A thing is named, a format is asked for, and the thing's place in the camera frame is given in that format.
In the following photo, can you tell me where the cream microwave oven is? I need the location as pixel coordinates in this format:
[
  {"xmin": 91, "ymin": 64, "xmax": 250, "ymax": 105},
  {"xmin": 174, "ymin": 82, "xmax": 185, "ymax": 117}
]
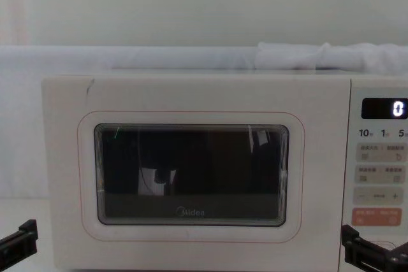
[{"xmin": 40, "ymin": 68, "xmax": 408, "ymax": 272}]

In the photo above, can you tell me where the white crumpled cloth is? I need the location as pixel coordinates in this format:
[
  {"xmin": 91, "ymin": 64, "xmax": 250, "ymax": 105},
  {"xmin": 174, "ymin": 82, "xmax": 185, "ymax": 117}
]
[{"xmin": 254, "ymin": 41, "xmax": 408, "ymax": 71}]

